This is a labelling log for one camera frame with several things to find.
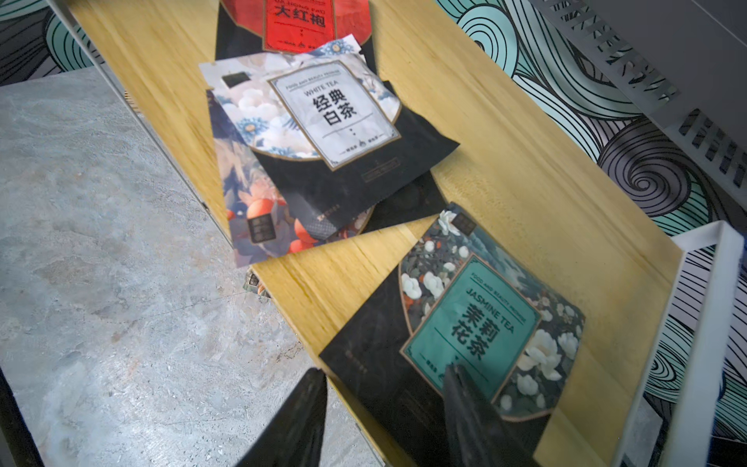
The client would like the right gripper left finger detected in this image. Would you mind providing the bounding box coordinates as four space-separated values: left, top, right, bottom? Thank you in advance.
237 368 328 467

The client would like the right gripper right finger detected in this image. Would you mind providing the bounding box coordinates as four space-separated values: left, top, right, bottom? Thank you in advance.
443 364 538 466

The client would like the jasmine tea bag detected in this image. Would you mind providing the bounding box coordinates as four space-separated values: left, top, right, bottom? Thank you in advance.
321 204 586 466

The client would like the orange floral tea bag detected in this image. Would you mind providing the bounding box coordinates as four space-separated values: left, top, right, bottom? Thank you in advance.
206 91 447 267

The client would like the red tea bag top shelf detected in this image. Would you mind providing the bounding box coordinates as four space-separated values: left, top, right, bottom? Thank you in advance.
215 0 375 68

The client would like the black perforated wall tray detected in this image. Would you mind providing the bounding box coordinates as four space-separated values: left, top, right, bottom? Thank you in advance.
533 1 746 205

